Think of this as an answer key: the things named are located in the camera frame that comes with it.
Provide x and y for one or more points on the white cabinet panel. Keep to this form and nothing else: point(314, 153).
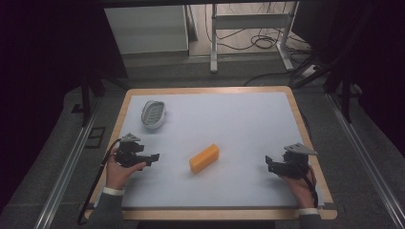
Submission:
point(146, 29)

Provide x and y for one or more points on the white power strip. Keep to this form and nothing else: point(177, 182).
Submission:
point(309, 71)

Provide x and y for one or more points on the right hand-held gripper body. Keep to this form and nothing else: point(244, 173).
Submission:
point(296, 160)

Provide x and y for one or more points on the person's right hand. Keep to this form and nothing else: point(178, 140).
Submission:
point(299, 191)

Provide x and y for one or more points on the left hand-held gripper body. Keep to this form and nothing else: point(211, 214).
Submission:
point(128, 149)

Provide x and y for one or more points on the white table mat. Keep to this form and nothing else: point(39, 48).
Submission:
point(229, 127)

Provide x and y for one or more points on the orange soap bar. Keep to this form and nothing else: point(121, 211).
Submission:
point(204, 158)

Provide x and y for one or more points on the aluminium floor rail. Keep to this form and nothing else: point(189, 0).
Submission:
point(366, 162)
point(65, 171)

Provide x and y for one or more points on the person's left hand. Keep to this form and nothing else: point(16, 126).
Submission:
point(118, 175)

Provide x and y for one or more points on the black metal stand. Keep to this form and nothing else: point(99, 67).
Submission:
point(340, 82)
point(86, 95)

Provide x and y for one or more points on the white oval soap dish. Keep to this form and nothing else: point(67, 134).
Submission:
point(153, 114)

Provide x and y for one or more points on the white metal desk frame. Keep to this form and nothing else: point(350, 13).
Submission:
point(251, 21)

